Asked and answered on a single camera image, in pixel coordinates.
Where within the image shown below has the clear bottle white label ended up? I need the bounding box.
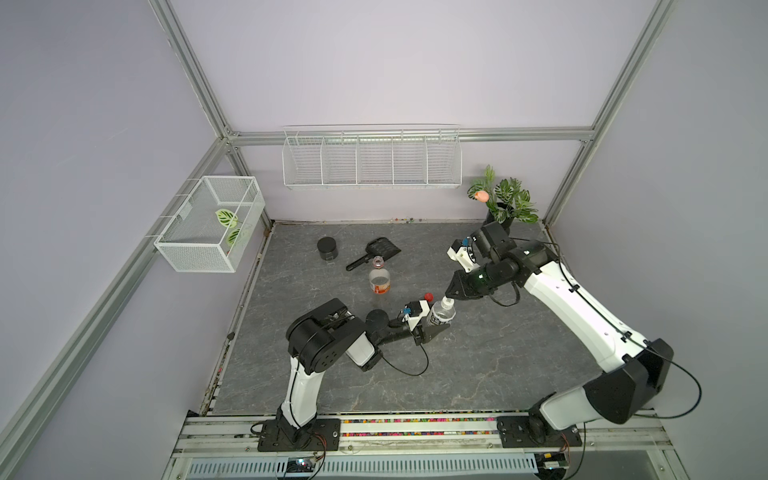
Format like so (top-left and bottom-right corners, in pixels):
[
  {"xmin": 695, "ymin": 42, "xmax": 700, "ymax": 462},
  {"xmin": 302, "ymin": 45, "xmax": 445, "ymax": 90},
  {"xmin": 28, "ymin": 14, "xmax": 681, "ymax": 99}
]
[{"xmin": 428, "ymin": 296, "xmax": 456, "ymax": 326}]

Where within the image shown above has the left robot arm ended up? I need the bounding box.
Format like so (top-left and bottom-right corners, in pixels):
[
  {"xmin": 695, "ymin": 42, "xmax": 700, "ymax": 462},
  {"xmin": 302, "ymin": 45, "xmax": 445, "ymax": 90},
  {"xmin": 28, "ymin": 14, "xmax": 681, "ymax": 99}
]
[{"xmin": 277, "ymin": 298, "xmax": 455, "ymax": 436}]

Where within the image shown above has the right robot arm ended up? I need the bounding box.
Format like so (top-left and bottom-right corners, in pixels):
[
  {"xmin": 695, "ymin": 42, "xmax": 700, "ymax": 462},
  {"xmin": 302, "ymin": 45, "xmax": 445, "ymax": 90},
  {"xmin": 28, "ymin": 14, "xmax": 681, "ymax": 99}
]
[{"xmin": 446, "ymin": 222, "xmax": 674, "ymax": 439}]

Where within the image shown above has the clear bottle red label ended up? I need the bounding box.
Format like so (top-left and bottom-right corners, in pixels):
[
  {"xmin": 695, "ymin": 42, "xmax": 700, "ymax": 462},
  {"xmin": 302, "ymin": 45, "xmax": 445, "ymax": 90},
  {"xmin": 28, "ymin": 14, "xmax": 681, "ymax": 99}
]
[{"xmin": 369, "ymin": 256, "xmax": 391, "ymax": 295}]

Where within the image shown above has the black scoop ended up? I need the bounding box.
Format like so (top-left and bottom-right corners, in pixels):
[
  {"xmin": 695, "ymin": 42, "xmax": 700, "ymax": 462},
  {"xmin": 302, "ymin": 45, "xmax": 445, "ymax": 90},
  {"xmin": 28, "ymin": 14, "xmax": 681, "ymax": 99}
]
[{"xmin": 346, "ymin": 237, "xmax": 401, "ymax": 271}]

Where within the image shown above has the black vase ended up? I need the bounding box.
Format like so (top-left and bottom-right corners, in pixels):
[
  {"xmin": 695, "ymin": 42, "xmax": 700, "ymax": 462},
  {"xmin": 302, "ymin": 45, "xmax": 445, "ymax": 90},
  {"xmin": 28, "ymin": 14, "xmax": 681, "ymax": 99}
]
[{"xmin": 495, "ymin": 210, "xmax": 514, "ymax": 234}]

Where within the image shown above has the artificial green plant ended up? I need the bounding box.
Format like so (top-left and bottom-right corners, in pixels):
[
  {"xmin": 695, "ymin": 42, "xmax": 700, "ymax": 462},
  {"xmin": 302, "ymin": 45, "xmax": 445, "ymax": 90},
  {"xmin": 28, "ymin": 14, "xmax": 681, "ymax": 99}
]
[{"xmin": 467, "ymin": 165, "xmax": 539, "ymax": 224}]

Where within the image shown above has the black round jar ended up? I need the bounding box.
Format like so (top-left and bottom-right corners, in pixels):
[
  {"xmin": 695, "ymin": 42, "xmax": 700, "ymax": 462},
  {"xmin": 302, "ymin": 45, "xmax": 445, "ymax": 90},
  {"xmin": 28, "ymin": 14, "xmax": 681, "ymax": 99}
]
[{"xmin": 316, "ymin": 236, "xmax": 338, "ymax": 261}]

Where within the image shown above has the green leaf in basket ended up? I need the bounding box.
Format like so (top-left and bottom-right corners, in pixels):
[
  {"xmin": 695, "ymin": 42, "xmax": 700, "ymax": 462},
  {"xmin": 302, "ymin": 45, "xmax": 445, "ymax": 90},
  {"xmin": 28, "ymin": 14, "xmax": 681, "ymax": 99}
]
[{"xmin": 215, "ymin": 209, "xmax": 239, "ymax": 229}]

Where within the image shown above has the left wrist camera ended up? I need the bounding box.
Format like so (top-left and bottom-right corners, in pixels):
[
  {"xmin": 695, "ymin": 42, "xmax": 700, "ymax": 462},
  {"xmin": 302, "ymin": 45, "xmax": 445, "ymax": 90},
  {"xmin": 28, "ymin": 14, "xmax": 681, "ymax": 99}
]
[{"xmin": 402, "ymin": 299, "xmax": 431, "ymax": 331}]

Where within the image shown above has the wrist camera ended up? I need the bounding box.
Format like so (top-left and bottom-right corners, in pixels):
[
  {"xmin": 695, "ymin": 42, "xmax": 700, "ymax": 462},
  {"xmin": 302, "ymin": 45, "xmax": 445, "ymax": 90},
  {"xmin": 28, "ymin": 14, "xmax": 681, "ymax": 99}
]
[
  {"xmin": 402, "ymin": 299, "xmax": 431, "ymax": 331},
  {"xmin": 447, "ymin": 237, "xmax": 480, "ymax": 273}
]

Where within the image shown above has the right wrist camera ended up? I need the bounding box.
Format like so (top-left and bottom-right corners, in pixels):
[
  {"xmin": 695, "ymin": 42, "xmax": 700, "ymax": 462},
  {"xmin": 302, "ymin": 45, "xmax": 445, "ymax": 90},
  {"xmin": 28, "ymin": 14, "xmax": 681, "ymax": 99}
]
[{"xmin": 447, "ymin": 237, "xmax": 480, "ymax": 273}]

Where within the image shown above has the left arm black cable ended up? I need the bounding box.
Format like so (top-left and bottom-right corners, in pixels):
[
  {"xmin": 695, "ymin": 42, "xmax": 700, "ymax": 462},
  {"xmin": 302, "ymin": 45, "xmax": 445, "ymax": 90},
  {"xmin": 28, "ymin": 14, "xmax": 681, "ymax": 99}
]
[{"xmin": 380, "ymin": 341, "xmax": 431, "ymax": 378}]

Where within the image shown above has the long white wire shelf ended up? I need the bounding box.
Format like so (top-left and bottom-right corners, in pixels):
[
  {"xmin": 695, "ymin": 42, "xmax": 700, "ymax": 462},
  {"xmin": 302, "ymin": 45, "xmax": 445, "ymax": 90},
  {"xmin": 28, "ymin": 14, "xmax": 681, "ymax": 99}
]
[{"xmin": 281, "ymin": 124, "xmax": 463, "ymax": 188}]

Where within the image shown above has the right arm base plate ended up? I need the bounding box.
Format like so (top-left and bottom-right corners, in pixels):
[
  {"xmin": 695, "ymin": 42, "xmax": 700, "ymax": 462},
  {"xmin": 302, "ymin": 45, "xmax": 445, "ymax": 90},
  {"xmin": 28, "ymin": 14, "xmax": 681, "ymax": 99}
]
[{"xmin": 496, "ymin": 415, "xmax": 583, "ymax": 450}]

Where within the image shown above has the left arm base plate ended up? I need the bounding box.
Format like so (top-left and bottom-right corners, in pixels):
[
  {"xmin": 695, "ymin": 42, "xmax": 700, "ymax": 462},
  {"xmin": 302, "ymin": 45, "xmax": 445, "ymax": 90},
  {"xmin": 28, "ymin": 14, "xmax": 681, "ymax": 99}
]
[{"xmin": 257, "ymin": 418, "xmax": 341, "ymax": 453}]

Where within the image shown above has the white wire basket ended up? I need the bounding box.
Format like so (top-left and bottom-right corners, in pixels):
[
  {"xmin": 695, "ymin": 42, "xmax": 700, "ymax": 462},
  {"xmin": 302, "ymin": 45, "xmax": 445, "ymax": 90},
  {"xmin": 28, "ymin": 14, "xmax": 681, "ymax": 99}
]
[{"xmin": 154, "ymin": 175, "xmax": 265, "ymax": 273}]

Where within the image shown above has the aluminium front rail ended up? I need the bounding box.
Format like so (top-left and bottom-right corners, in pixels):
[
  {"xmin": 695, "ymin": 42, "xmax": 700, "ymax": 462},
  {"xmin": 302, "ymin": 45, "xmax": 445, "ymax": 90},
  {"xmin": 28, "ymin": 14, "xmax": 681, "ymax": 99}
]
[{"xmin": 163, "ymin": 411, "xmax": 690, "ymax": 479}]

